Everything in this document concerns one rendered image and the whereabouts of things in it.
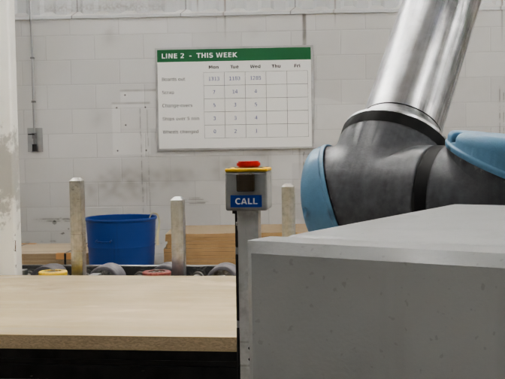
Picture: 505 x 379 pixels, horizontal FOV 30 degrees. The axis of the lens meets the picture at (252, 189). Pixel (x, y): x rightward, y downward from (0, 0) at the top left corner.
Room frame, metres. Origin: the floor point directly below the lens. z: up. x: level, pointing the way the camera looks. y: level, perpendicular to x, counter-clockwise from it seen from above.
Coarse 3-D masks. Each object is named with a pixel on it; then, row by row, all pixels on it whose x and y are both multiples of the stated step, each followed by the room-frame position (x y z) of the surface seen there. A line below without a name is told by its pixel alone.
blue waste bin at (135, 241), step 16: (96, 224) 6.95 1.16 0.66; (112, 224) 6.90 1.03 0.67; (128, 224) 6.91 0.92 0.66; (144, 224) 6.99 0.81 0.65; (96, 240) 6.93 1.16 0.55; (112, 240) 6.91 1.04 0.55; (128, 240) 6.92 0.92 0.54; (144, 240) 7.00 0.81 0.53; (96, 256) 6.98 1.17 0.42; (112, 256) 6.92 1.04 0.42; (128, 256) 6.93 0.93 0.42; (144, 256) 7.00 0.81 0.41
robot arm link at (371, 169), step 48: (432, 0) 1.03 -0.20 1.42; (480, 0) 1.08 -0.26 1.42; (432, 48) 1.00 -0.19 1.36; (384, 96) 0.97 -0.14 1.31; (432, 96) 0.97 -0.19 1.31; (336, 144) 0.97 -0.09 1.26; (384, 144) 0.92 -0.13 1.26; (432, 144) 0.93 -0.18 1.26; (336, 192) 0.91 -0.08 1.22; (384, 192) 0.88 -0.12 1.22
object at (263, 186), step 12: (228, 168) 1.55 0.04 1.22; (240, 168) 1.55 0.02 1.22; (252, 168) 1.55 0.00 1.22; (264, 168) 1.54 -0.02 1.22; (228, 180) 1.55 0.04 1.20; (264, 180) 1.54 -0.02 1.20; (228, 192) 1.55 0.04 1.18; (240, 192) 1.55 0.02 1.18; (252, 192) 1.55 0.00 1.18; (264, 192) 1.54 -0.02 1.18; (228, 204) 1.55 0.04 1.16; (264, 204) 1.54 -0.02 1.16
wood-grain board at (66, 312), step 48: (0, 288) 2.38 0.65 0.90; (48, 288) 2.37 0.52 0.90; (96, 288) 2.36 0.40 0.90; (144, 288) 2.34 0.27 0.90; (192, 288) 2.33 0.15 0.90; (0, 336) 1.80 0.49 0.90; (48, 336) 1.79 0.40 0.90; (96, 336) 1.78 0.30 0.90; (144, 336) 1.76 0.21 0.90; (192, 336) 1.75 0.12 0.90
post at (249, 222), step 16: (240, 224) 1.57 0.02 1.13; (256, 224) 1.56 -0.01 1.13; (240, 240) 1.57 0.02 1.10; (240, 256) 1.57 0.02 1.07; (240, 272) 1.57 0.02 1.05; (240, 288) 1.57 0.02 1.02; (240, 304) 1.57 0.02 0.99; (240, 320) 1.57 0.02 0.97; (240, 336) 1.57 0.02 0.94; (240, 352) 1.57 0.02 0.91; (240, 368) 1.57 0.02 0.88
